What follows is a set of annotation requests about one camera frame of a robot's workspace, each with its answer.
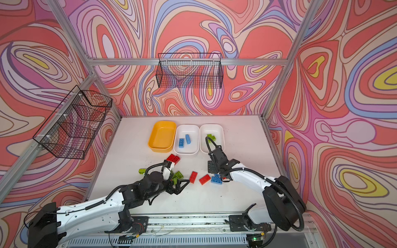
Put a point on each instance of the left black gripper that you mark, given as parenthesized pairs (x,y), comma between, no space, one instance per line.
(178,189)

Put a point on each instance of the yellow plastic bin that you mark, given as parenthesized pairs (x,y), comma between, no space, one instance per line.
(162,137)

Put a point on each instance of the back black wire basket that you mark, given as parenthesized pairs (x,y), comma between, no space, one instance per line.
(190,70)

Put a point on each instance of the left black wire basket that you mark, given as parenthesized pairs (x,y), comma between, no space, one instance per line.
(75,127)

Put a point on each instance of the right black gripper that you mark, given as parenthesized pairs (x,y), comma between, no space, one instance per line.
(211,167)

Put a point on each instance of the white plastic bin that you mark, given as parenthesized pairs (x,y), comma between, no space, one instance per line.
(191,149)
(215,130)

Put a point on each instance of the green lego cluster centre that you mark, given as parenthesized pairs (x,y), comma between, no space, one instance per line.
(177,176)

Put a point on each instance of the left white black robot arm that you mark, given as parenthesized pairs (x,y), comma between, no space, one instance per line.
(53,225)

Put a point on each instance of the black wire basket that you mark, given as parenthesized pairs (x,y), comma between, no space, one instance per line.
(190,70)
(75,127)

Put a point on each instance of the right white plastic bin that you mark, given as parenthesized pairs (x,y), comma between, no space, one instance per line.
(215,130)

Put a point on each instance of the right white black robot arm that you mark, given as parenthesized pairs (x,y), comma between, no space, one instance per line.
(283,205)

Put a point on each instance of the red double lego near bins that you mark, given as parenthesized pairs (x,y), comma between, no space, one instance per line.
(173,158)

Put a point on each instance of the blue lego cluster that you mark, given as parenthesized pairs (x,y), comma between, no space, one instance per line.
(181,143)

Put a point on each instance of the blue lego pair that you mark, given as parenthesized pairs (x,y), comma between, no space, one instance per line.
(188,139)

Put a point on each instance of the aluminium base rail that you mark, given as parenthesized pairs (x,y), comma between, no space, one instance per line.
(192,224)

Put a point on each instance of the middle white plastic bin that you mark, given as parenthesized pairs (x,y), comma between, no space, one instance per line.
(191,149)

